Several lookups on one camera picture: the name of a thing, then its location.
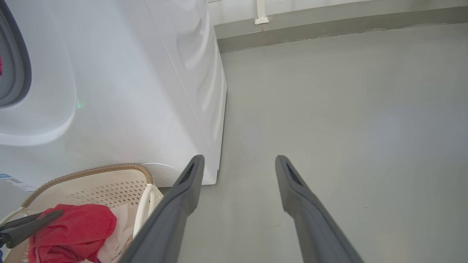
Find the blue white energy label sticker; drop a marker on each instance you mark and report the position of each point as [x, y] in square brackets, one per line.
[14, 181]

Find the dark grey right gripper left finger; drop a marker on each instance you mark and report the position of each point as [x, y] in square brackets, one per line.
[172, 226]

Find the cream perforated laundry basket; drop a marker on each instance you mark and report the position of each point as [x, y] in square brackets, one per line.
[109, 186]

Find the white metal frame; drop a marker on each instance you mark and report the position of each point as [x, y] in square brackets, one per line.
[261, 14]

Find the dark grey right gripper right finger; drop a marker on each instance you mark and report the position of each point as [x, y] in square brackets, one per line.
[310, 226]

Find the white front-load washing machine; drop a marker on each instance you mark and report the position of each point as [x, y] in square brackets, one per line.
[128, 91]

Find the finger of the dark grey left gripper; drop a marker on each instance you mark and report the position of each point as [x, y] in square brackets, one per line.
[33, 226]
[14, 223]

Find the red and white garment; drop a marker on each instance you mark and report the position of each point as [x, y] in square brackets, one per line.
[73, 230]

